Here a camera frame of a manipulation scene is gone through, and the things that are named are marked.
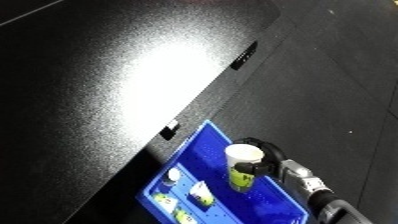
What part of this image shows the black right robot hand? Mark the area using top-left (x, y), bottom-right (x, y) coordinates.
top-left (232, 136), bottom-right (290, 178)

